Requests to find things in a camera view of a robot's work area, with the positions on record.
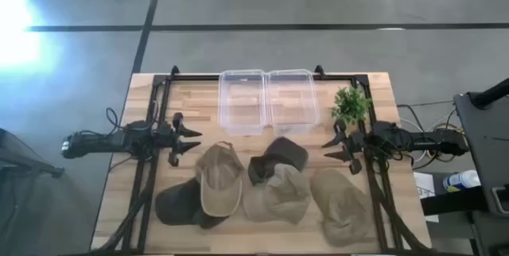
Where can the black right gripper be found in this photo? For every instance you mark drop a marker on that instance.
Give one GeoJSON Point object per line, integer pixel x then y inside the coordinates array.
{"type": "Point", "coordinates": [353, 144]}

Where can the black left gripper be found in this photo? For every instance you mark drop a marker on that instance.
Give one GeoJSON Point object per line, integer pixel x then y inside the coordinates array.
{"type": "Point", "coordinates": [173, 144]}

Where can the khaki cap with pale trim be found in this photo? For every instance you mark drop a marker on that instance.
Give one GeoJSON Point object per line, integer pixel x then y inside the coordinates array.
{"type": "Point", "coordinates": [218, 180]}

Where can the dark brown cap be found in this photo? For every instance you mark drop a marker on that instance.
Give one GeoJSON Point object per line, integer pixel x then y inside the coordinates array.
{"type": "Point", "coordinates": [284, 150]}

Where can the olive tan cap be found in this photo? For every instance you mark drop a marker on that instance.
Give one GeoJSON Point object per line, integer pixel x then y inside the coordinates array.
{"type": "Point", "coordinates": [342, 208]}

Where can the dark charcoal cap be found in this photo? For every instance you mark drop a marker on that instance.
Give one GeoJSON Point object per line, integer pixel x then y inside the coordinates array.
{"type": "Point", "coordinates": [177, 204]}

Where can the plain beige cap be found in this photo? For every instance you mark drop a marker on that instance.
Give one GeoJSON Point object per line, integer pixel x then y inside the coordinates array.
{"type": "Point", "coordinates": [278, 196]}

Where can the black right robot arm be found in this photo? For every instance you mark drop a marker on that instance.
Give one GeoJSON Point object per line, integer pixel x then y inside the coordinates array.
{"type": "Point", "coordinates": [417, 140]}

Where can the green plant in white pot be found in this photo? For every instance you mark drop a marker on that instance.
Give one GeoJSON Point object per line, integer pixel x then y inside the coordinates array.
{"type": "Point", "coordinates": [352, 105]}

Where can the clear plastic bin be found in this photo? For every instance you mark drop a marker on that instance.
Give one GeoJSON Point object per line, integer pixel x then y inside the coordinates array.
{"type": "Point", "coordinates": [242, 105]}
{"type": "Point", "coordinates": [292, 105]}

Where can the white paper sheet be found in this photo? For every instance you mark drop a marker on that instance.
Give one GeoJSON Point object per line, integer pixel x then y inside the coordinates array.
{"type": "Point", "coordinates": [425, 186]}

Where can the white bottle with blue label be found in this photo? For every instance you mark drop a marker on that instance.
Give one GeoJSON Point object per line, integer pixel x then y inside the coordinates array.
{"type": "Point", "coordinates": [463, 179]}

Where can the black equipment cart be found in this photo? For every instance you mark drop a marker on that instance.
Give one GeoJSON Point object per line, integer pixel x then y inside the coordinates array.
{"type": "Point", "coordinates": [485, 140]}

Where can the dark translucent cover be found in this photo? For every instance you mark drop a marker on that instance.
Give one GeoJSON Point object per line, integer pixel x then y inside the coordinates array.
{"type": "Point", "coordinates": [36, 208]}

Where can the black aluminium table frame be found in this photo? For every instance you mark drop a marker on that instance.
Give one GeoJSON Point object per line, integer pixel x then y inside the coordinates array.
{"type": "Point", "coordinates": [195, 77]}

